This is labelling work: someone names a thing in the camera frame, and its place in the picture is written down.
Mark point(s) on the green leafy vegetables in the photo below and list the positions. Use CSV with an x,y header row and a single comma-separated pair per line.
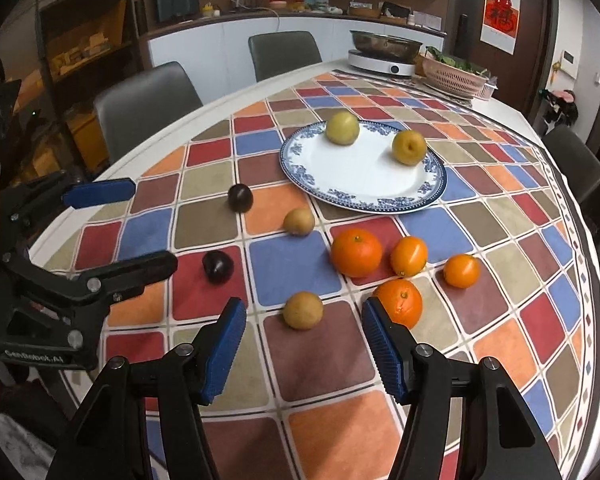
x,y
450,59

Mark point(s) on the orange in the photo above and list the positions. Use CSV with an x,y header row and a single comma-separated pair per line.
x,y
408,256
461,270
356,252
404,300

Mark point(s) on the blue patterned white plate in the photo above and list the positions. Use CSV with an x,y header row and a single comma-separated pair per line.
x,y
360,172

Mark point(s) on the dark brown door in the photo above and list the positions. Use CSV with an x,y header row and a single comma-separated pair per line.
x,y
532,35

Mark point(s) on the pink soft object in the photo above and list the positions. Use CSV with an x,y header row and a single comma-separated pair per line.
x,y
562,95

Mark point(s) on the steel pot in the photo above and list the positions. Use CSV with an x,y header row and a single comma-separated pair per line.
x,y
385,42

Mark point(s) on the white induction cooker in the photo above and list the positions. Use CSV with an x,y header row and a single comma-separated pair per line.
x,y
380,66

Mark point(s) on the dark storage shelf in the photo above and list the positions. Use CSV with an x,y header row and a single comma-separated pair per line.
x,y
80,35

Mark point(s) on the wooden tray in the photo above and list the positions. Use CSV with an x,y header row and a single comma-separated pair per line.
x,y
365,10

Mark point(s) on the red wall poster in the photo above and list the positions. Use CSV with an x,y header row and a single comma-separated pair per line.
x,y
500,15

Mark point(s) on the white sideboard cabinet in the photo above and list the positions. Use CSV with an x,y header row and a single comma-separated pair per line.
x,y
220,55

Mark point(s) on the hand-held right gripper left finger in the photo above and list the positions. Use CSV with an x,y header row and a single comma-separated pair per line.
x,y
225,345

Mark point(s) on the colourful checkered tablecloth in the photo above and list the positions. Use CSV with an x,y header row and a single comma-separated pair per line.
x,y
480,220

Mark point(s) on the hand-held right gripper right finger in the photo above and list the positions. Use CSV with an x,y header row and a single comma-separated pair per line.
x,y
385,352

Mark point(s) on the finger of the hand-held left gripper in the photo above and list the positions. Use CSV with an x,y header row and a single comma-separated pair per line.
x,y
130,270
100,192

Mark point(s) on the grey dining chair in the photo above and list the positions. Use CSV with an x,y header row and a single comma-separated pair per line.
x,y
145,105
285,55
575,165

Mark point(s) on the white wall panel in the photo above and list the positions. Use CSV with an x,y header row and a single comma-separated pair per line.
x,y
569,62

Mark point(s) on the brown kiwi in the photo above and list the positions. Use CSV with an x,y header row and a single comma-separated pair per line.
x,y
299,221
303,310

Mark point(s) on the pink woven basket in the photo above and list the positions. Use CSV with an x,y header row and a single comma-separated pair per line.
x,y
452,80

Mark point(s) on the golden yellow pear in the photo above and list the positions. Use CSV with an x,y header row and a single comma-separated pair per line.
x,y
409,147

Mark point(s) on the pale green pear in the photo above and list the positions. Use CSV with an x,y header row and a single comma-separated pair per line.
x,y
342,128

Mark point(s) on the dark purple plum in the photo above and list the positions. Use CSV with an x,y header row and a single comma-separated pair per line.
x,y
217,266
240,197

